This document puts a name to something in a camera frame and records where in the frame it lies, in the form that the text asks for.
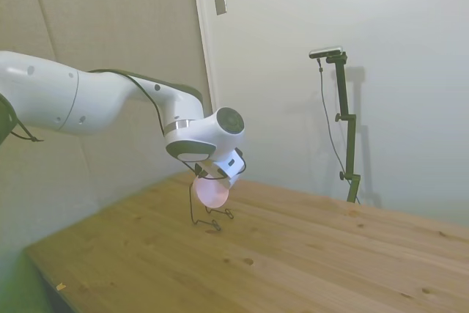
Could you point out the pink plastic bowl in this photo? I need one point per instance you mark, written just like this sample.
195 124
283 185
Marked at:
212 193

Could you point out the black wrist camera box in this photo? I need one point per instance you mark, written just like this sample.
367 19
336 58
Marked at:
201 171

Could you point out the grey exterior camera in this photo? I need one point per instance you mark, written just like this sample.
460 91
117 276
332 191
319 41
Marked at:
325 51

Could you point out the dark green camera stand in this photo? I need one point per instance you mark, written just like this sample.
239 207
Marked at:
346 107

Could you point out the small yellow tape scrap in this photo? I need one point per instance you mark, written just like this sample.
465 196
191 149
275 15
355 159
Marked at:
61 286

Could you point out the white door frame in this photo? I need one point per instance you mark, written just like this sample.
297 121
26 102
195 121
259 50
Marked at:
203 42

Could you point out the grey wall switch plate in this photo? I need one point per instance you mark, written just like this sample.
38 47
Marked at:
220 1

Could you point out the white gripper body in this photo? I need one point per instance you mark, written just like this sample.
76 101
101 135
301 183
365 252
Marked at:
231 167

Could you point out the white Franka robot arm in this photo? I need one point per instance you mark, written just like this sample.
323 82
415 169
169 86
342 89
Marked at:
91 104

